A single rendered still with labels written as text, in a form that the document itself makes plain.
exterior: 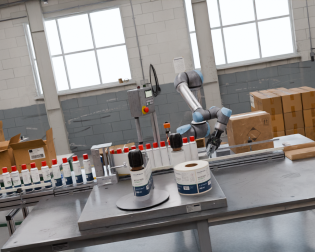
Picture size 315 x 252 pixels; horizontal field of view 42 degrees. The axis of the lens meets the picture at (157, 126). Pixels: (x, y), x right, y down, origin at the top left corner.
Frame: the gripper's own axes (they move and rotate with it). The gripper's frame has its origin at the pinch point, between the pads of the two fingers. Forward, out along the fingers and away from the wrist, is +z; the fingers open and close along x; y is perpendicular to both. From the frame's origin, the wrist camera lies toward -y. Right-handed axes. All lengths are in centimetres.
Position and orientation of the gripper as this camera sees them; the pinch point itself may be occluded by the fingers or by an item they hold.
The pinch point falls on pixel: (208, 154)
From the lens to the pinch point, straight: 297.7
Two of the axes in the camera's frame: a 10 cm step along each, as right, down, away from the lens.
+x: 9.4, 3.5, 0.7
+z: -3.5, 9.3, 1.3
